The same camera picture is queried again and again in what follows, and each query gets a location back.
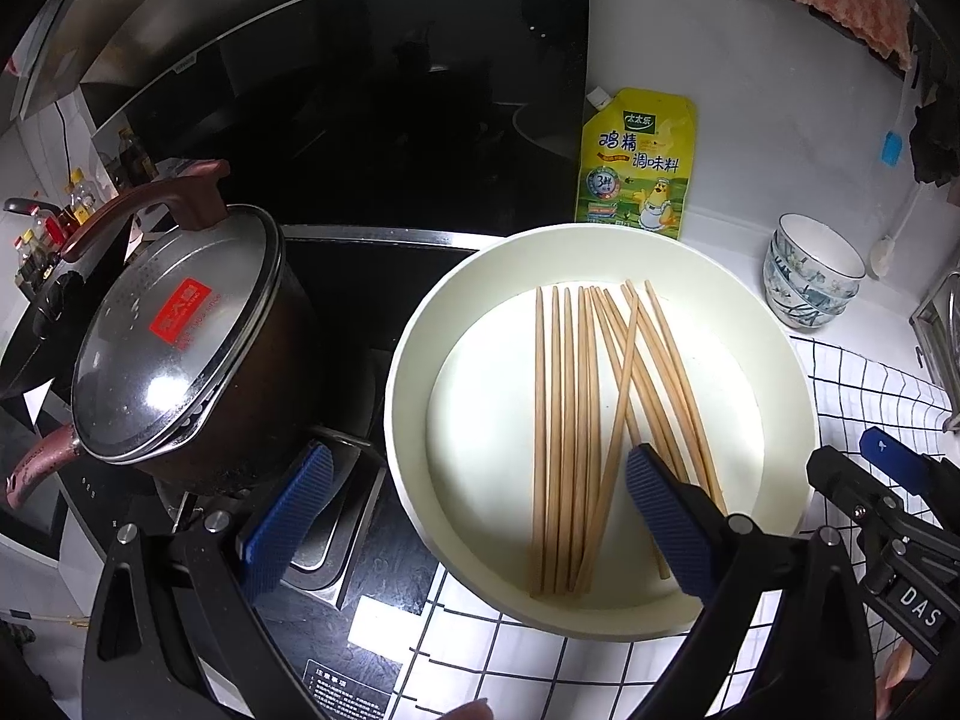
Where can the row of condiment bottles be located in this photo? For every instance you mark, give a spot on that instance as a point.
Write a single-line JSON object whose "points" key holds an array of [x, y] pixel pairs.
{"points": [[75, 202]]}

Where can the blue silicone brush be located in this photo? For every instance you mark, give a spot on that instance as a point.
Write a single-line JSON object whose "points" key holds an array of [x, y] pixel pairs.
{"points": [[891, 150]]}

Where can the brown cooking pot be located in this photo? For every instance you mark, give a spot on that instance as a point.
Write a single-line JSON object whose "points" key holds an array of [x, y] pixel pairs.
{"points": [[270, 405]]}

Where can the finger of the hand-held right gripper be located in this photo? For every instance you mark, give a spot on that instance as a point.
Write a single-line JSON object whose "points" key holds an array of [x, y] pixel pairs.
{"points": [[851, 491], [896, 457]]}

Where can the person's left hand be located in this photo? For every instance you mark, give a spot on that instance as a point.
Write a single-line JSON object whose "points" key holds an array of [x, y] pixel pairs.
{"points": [[461, 711]]}

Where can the dark hanging cloth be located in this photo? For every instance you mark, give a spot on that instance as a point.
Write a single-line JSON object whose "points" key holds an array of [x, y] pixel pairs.
{"points": [[937, 135]]}

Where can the glass pot lid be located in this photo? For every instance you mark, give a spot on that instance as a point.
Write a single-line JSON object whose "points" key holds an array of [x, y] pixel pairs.
{"points": [[172, 345]]}

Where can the black stove cooktop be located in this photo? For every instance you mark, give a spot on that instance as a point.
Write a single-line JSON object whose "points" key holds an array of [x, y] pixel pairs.
{"points": [[352, 292]]}

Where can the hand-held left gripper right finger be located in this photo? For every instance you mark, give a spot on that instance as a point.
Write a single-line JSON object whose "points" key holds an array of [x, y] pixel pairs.
{"points": [[667, 525]]}

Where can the person's right hand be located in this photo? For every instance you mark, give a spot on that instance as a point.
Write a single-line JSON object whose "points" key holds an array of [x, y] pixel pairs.
{"points": [[896, 675]]}

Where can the pile of wooden chopsticks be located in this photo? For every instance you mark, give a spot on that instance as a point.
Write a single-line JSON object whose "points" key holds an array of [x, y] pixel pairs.
{"points": [[570, 427]]}

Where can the steel dish rack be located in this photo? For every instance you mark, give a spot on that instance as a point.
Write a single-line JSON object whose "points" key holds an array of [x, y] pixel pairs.
{"points": [[937, 330]]}

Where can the white black grid mat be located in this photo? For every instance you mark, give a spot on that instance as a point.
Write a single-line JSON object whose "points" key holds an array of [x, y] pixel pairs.
{"points": [[847, 390]]}

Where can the white dish brush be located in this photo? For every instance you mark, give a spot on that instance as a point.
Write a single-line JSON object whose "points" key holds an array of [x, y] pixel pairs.
{"points": [[881, 251]]}

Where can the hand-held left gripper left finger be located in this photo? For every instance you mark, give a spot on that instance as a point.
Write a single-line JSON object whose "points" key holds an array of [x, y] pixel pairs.
{"points": [[289, 525]]}

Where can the white round basin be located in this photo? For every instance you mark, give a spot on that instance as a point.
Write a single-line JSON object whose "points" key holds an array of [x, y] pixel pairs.
{"points": [[465, 390]]}

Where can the yellow seasoning pouch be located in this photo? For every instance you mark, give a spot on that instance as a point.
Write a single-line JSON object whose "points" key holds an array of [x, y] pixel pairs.
{"points": [[637, 165]]}

